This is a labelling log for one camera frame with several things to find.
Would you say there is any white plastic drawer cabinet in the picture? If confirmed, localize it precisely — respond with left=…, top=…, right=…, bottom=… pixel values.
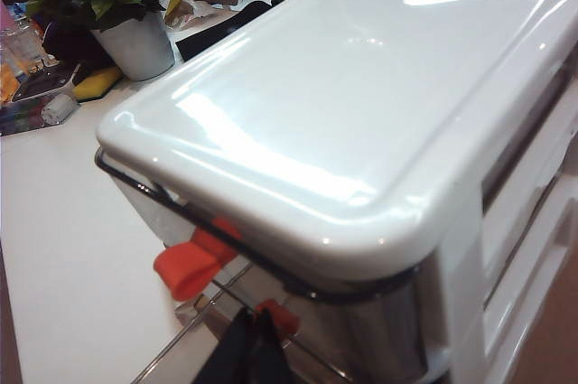
left=94, top=0, right=578, bottom=384

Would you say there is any white-framed black stand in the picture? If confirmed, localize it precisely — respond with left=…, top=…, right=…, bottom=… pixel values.
left=12, top=62, right=82, bottom=103

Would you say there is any yellow sponge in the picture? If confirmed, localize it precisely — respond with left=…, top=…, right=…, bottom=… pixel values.
left=71, top=65, right=124, bottom=103

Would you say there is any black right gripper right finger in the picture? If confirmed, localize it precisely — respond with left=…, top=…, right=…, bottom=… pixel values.
left=256, top=305, right=293, bottom=384

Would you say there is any green plant in white pot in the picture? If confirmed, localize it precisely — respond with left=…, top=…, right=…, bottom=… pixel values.
left=8, top=0, right=177, bottom=82

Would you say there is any dark colourful box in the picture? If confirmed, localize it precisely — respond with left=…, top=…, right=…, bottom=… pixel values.
left=0, top=98, right=46, bottom=137

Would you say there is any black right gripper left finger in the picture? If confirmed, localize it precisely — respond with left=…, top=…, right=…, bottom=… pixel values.
left=211, top=305, right=257, bottom=384

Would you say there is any clear plastic bag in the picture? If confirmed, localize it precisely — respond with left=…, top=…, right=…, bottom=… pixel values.
left=162, top=0, right=237, bottom=33

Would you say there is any grey transparent drawer red handle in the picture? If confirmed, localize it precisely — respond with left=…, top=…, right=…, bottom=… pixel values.
left=128, top=266, right=254, bottom=384
left=93, top=148, right=430, bottom=379
left=211, top=278, right=428, bottom=384

